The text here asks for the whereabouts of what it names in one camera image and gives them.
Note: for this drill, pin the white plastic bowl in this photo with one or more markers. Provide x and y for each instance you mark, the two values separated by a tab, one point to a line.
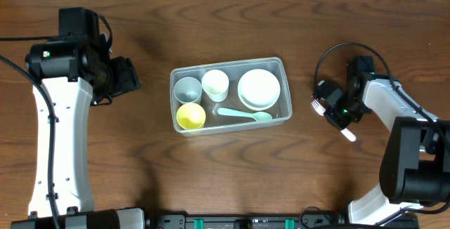
259	87

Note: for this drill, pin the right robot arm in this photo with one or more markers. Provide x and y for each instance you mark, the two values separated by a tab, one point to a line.
414	172

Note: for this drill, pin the pink plastic fork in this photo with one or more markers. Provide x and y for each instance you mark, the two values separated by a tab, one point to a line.
321	111

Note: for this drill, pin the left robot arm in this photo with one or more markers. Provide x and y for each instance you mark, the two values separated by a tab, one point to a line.
70	74

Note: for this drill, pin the clear plastic container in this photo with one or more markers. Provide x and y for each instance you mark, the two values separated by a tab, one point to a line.
216	123

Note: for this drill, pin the yellow plastic cup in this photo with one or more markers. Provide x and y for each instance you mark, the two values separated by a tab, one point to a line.
191	116

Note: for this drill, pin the mint green plastic spoon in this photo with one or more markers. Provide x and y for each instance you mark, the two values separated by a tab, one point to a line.
257	116

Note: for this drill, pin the grey plastic cup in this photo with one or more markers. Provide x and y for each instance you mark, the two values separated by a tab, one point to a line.
188	90

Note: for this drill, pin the white plastic cup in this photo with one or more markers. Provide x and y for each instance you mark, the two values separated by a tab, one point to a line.
215	83

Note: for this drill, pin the grey plastic bowl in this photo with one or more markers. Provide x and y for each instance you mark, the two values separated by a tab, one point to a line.
257	108

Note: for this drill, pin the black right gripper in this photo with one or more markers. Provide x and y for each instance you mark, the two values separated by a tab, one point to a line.
331	114

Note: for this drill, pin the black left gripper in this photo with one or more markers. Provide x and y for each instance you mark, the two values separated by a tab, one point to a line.
131	80

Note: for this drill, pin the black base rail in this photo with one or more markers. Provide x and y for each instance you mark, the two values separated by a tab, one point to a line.
310	218

